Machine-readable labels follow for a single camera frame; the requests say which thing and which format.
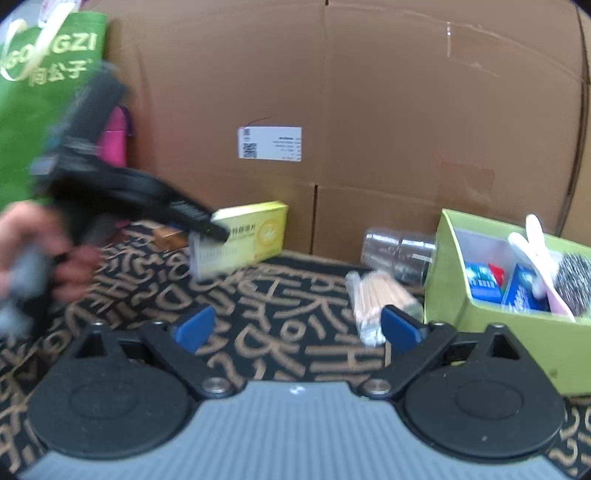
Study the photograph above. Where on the clear plastic cup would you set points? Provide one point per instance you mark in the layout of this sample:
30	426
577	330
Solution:
406	256

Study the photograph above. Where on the yellow white medicine box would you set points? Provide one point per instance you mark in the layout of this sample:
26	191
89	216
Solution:
256	233

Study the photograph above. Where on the green paper bag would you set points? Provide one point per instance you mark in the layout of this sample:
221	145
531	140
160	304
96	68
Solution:
42	69

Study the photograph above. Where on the blue item in box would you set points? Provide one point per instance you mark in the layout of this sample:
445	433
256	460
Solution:
483	284

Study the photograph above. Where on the pink thermos bottle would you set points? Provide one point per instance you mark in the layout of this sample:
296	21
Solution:
113	142

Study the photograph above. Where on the white shipping label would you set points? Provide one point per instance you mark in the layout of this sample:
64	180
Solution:
270	143

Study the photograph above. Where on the black patterned letter mat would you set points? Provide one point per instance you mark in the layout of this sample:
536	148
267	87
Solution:
287	318

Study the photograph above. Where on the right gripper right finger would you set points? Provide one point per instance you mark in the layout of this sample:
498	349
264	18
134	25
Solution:
437	361

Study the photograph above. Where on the lime green open box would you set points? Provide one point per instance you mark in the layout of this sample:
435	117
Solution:
560	347

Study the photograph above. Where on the red item in box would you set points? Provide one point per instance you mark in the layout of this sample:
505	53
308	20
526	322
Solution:
498	274

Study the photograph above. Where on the large cardboard box wall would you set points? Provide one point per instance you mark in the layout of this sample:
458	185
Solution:
407	107

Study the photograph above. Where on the bag of cotton swabs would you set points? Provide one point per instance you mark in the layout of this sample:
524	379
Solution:
369	294

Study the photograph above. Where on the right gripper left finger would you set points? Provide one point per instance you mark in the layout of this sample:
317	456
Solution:
155	361

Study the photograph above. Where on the small copper brown box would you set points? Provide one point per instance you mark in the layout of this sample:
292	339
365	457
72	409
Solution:
169	239

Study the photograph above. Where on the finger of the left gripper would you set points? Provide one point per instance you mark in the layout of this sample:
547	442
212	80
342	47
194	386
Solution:
193	217

